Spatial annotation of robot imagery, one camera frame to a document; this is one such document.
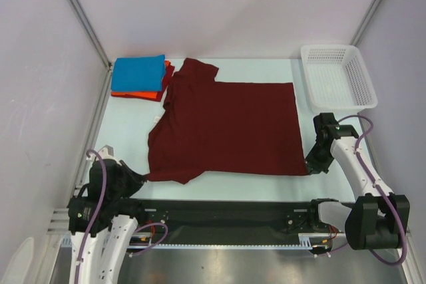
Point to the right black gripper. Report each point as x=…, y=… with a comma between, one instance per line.
x=318, y=159

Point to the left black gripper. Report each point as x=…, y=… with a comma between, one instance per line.
x=136, y=179

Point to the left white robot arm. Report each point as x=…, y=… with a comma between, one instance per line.
x=102, y=218

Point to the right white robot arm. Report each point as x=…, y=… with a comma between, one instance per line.
x=378, y=218

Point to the white plastic basket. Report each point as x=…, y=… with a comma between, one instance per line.
x=337, y=79

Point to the folded orange t shirt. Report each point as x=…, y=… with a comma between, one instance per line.
x=143, y=95

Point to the folded blue t shirt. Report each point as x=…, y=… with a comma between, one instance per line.
x=138, y=74

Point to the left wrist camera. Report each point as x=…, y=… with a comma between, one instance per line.
x=106, y=153

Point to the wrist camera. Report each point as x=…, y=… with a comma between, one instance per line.
x=324, y=119
x=106, y=153

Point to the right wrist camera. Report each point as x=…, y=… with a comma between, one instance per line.
x=324, y=119

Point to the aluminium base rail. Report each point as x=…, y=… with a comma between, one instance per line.
x=59, y=223

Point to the white slotted cable duct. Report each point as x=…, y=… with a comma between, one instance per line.
x=303, y=242

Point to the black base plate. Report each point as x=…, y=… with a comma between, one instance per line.
x=236, y=222

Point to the left aluminium frame post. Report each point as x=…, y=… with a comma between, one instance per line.
x=89, y=31

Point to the aluminium frame post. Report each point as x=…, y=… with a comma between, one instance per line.
x=365, y=22
x=89, y=31

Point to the right aluminium frame post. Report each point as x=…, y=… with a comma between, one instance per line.
x=365, y=22

